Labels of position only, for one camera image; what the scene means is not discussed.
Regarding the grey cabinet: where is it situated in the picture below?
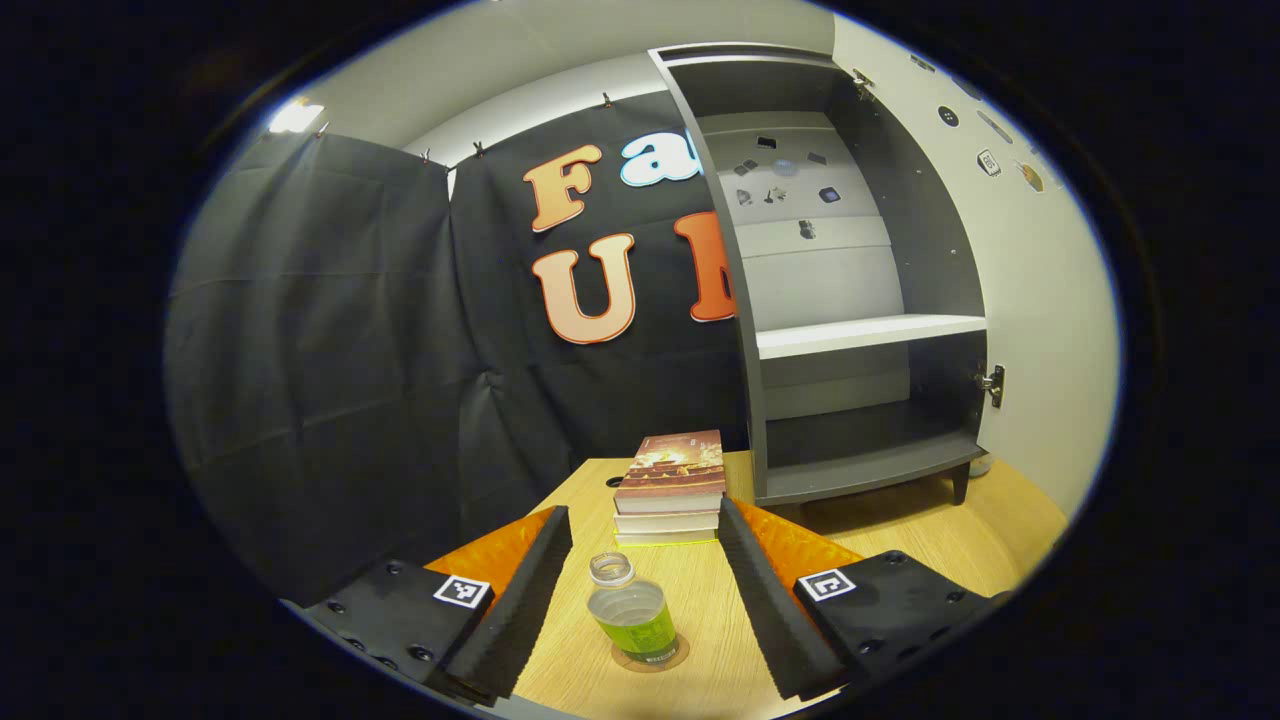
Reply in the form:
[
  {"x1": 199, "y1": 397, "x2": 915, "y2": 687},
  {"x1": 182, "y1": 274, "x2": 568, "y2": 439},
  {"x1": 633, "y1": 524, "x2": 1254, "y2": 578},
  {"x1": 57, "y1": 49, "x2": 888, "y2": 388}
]
[{"x1": 648, "y1": 43, "x2": 991, "y2": 506}]

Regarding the white book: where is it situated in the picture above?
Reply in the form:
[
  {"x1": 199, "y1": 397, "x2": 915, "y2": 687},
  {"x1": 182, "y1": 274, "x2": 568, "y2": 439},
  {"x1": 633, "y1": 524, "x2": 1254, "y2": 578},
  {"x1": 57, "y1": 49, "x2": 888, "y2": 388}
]
[
  {"x1": 614, "y1": 508, "x2": 723, "y2": 534},
  {"x1": 614, "y1": 528, "x2": 721, "y2": 547}
]

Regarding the black backdrop cloth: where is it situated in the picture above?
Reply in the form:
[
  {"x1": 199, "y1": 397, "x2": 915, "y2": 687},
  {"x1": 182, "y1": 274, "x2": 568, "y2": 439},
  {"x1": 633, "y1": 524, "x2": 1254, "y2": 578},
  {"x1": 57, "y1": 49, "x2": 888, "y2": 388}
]
[{"x1": 165, "y1": 90, "x2": 761, "y2": 606}]

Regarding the green bottle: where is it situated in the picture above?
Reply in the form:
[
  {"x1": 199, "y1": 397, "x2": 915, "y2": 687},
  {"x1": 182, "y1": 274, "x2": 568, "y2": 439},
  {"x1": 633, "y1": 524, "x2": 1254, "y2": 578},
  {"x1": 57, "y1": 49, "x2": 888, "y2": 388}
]
[{"x1": 586, "y1": 551, "x2": 679, "y2": 663}]

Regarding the white cabinet shelf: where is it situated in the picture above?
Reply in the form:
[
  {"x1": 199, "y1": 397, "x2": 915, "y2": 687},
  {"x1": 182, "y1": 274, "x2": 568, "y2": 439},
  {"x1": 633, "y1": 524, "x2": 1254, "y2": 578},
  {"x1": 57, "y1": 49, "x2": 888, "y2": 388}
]
[{"x1": 756, "y1": 314, "x2": 989, "y2": 361}]

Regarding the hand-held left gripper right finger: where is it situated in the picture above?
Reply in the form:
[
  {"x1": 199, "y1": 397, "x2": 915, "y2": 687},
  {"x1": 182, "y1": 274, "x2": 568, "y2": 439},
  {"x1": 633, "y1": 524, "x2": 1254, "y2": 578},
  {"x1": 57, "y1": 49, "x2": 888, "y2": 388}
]
[{"x1": 717, "y1": 497, "x2": 1001, "y2": 701}]

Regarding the ceiling panel light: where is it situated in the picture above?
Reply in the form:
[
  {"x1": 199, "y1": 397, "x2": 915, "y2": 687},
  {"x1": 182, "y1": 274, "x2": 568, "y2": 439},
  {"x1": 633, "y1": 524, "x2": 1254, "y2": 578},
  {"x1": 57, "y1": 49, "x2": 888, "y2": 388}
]
[{"x1": 268, "y1": 98, "x2": 326, "y2": 136}]

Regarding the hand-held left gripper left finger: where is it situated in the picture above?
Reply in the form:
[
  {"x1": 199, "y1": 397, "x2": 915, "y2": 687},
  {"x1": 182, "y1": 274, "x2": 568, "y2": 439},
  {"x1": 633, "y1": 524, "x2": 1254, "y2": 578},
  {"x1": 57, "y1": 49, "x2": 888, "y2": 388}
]
[{"x1": 300, "y1": 505, "x2": 574, "y2": 706}]

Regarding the brown round coaster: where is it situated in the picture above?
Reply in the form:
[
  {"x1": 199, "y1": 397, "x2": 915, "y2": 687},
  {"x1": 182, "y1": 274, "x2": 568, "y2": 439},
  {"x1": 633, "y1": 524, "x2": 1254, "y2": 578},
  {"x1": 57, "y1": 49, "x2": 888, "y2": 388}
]
[{"x1": 611, "y1": 632, "x2": 691, "y2": 673}]

